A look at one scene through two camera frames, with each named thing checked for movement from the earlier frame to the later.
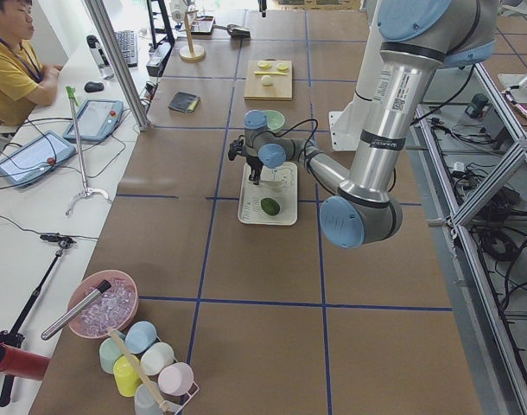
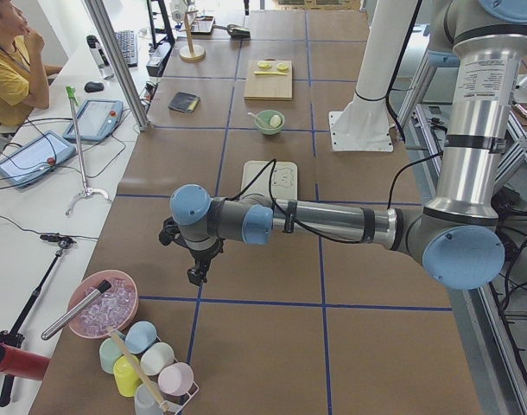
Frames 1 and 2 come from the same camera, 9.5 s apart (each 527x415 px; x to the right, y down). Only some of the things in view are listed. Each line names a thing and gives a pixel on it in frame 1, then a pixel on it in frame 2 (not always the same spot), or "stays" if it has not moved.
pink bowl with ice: x=114 y=308 stays
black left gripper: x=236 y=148 -> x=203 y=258
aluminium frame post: x=111 y=43 stays
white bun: x=266 y=79 -> x=275 y=121
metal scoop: x=236 y=31 stays
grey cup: x=144 y=402 stays
